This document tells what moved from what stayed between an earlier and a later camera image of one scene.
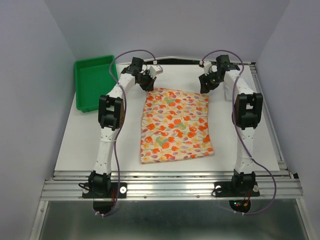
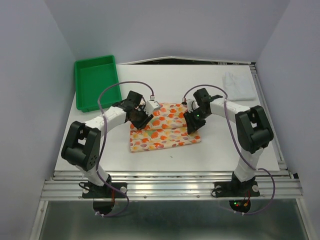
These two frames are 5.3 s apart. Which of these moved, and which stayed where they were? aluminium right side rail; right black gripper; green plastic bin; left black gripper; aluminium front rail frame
Moved: left black gripper; right black gripper
Stayed: green plastic bin; aluminium front rail frame; aluminium right side rail
